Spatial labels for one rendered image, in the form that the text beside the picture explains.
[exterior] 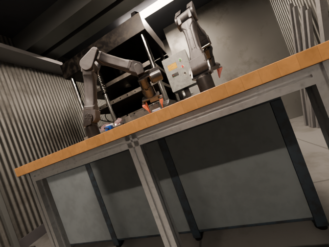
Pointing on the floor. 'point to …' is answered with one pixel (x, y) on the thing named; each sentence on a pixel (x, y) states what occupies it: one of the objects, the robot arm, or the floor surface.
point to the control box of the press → (179, 73)
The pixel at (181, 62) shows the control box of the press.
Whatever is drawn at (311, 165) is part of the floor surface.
